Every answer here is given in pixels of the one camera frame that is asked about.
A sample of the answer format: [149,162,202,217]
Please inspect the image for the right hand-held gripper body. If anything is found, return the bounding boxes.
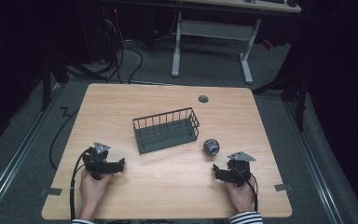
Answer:
[226,150,257,189]

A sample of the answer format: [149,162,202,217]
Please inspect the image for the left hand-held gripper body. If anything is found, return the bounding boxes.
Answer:
[82,141,112,181]

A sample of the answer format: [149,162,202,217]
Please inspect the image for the person's left hand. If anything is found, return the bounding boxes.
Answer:
[78,169,113,219]

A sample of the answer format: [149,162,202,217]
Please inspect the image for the dark patterned ball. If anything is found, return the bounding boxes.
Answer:
[202,138,221,157]

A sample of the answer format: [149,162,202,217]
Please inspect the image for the grey tape piece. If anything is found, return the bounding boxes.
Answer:
[39,187,63,197]
[273,183,294,192]

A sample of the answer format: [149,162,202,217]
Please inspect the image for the black metal stand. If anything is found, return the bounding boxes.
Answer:
[252,69,310,133]
[39,50,108,112]

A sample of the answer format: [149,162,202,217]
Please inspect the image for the white-legged desk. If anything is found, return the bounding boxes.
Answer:
[170,0,303,85]

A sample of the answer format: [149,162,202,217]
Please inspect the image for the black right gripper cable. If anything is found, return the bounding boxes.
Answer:
[229,166,259,213]

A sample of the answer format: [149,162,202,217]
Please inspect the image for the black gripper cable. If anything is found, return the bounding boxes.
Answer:
[229,166,259,213]
[69,147,92,221]

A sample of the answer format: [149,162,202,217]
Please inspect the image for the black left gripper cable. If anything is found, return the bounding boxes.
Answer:
[69,147,92,221]

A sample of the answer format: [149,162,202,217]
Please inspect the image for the black floor cable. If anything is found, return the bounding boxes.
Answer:
[48,106,80,171]

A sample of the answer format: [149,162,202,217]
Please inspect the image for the dark wire basket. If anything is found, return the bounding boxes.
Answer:
[131,106,200,155]

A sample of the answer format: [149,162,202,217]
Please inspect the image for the metal floor rail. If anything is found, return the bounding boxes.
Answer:
[0,83,63,218]
[283,101,347,224]

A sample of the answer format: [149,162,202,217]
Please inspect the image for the bundle of black cables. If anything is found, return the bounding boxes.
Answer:
[101,17,145,85]

